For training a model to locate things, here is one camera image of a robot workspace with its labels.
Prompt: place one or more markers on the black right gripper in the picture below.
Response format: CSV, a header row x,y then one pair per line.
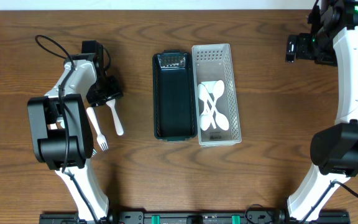
x,y
299,46

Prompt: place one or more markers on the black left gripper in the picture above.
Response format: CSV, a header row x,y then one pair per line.
x,y
105,94

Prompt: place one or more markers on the white thick-handled spoon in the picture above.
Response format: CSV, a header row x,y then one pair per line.
x,y
117,122

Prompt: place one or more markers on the white plastic spoon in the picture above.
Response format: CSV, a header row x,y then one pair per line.
x,y
217,90
220,119
202,92
205,121

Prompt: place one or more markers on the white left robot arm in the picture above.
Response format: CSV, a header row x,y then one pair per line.
x,y
61,133

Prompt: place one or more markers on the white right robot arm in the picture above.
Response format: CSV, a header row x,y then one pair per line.
x,y
333,41

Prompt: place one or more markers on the pink-white plastic fork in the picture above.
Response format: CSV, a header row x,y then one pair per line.
x,y
101,139

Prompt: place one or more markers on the mint green plastic fork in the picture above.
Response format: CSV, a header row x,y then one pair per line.
x,y
94,152

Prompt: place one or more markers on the black plastic basket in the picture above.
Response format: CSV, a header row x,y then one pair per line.
x,y
174,96

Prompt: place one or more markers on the clear plastic basket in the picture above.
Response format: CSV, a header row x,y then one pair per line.
x,y
213,62

